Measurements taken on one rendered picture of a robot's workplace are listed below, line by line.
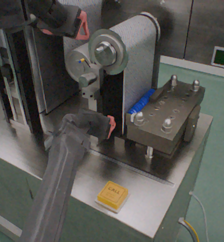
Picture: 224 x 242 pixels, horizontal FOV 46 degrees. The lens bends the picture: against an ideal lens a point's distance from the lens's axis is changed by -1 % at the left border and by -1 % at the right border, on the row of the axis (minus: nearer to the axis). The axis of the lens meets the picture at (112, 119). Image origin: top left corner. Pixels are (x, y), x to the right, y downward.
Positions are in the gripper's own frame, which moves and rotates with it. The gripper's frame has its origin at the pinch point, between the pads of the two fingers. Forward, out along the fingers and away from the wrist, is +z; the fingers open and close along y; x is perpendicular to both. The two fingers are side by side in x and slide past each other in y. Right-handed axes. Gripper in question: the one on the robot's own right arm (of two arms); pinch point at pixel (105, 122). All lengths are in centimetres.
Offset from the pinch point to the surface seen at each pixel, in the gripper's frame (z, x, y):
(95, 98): 1.3, 6.2, -6.6
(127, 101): 10.6, 7.7, 0.7
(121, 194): -3.5, -18.3, 12.9
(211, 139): 183, -16, 20
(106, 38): -3.6, 25.1, -5.2
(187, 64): 286, 58, -46
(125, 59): -0.1, 20.7, 1.0
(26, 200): 7, -44, -30
